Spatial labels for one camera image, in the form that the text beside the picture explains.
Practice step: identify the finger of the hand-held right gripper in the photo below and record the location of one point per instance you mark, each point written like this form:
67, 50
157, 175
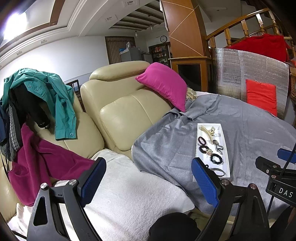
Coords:
288, 155
268, 165

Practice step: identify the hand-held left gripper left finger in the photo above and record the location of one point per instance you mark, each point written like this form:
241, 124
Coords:
92, 180

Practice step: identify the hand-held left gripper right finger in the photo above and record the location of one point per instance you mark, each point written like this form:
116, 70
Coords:
203, 178

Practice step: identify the black scrunchie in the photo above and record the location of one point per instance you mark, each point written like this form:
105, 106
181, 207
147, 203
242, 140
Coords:
212, 157

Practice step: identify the gold brooch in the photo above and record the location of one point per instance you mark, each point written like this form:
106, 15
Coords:
210, 152

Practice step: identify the white tray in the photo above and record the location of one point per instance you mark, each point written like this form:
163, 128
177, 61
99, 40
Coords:
219, 129

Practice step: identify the grey blanket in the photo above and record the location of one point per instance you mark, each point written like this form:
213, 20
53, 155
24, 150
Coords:
249, 139

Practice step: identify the silver hair clip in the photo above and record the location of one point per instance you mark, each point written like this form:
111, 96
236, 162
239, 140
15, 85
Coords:
217, 145

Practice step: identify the cream hair claw clip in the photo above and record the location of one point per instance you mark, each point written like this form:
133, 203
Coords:
208, 133

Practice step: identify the white towel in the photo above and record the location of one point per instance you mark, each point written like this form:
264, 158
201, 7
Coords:
138, 197

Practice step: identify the magenta garment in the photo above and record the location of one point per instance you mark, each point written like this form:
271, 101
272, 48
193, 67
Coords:
34, 162

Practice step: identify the red cushion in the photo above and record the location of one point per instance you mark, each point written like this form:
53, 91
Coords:
261, 97

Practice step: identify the wicker basket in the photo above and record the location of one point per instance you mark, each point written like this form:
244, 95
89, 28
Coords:
293, 88

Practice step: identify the beige leather sofa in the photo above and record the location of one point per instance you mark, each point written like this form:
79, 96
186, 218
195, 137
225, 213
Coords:
124, 115

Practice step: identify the teal shirt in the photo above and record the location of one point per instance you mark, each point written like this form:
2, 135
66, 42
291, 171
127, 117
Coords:
62, 104

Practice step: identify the grey striped garment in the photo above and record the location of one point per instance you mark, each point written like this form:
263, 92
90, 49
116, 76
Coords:
13, 136

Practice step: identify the wooden chair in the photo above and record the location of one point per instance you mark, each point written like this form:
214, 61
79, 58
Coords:
75, 83

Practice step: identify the silver foil panel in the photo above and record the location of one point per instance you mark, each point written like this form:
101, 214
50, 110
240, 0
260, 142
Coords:
231, 69

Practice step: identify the black garment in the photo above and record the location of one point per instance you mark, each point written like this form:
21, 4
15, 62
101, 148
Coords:
27, 99

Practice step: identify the magenta pillow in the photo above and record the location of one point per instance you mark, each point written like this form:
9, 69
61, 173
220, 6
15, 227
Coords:
164, 81

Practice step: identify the dark blue cloth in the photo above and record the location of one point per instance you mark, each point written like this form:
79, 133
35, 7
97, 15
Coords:
2, 125

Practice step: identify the red cloth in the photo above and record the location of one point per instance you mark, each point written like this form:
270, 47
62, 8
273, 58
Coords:
261, 46

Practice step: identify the grey refrigerator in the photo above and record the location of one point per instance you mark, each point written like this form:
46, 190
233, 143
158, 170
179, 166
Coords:
131, 55

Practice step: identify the brown curtain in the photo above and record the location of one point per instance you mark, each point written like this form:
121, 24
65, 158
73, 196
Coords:
113, 51

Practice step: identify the dark shelf cabinet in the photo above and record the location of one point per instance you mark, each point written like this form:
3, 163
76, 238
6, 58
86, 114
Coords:
159, 54

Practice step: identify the wooden railing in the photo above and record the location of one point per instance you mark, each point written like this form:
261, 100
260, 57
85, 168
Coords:
231, 30

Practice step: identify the wooden cabinet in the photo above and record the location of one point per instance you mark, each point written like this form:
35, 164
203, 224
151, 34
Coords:
182, 27

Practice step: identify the wall clock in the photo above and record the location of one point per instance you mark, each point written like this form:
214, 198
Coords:
163, 39

